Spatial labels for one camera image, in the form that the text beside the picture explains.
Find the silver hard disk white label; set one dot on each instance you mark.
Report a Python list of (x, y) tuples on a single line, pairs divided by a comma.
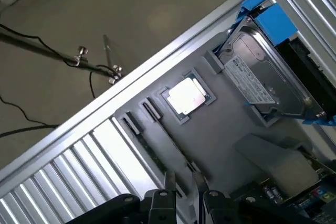
[(262, 58)]

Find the silver CPU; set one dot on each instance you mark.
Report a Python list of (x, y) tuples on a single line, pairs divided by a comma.
[(186, 96)]

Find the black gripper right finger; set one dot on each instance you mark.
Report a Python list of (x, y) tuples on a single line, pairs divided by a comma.
[(218, 208)]

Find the metal stand pole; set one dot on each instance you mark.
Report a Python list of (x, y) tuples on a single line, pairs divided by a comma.
[(39, 48)]

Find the blue plastic disk caddy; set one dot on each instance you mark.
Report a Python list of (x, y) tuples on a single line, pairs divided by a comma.
[(275, 19)]

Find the grey parts rack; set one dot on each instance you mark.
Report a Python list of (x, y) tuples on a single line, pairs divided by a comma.
[(223, 129)]

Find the green graphics card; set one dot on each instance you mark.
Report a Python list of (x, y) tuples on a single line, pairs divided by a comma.
[(315, 200)]

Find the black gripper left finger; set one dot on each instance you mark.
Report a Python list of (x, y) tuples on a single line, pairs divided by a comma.
[(157, 208)]

